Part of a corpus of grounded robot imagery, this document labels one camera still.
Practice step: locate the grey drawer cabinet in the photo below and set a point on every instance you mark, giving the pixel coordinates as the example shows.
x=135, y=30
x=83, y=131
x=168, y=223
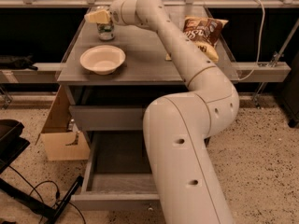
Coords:
x=147, y=73

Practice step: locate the black stand with cables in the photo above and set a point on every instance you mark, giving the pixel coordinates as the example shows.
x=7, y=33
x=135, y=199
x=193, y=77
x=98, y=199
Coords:
x=11, y=147

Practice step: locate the metal shelf rail frame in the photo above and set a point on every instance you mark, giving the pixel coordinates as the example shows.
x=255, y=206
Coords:
x=260, y=34

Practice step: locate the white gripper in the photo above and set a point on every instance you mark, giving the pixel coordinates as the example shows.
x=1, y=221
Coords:
x=116, y=13

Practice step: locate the cardboard box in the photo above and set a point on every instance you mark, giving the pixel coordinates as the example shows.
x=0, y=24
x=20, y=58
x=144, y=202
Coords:
x=62, y=140

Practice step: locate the white paper bowl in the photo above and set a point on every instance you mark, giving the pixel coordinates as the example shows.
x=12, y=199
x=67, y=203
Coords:
x=102, y=60

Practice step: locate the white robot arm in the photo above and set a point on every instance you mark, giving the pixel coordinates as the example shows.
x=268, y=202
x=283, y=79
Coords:
x=175, y=126

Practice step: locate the grey top drawer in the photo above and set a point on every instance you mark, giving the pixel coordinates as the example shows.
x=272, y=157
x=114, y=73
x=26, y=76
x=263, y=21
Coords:
x=107, y=118

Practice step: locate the open grey middle drawer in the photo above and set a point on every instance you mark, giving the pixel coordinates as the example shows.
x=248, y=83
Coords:
x=118, y=174

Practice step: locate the brown and yellow chip bag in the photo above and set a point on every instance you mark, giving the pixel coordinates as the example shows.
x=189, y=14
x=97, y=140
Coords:
x=204, y=33

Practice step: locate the black object on shelf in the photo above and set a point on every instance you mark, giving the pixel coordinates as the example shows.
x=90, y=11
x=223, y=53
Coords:
x=16, y=62

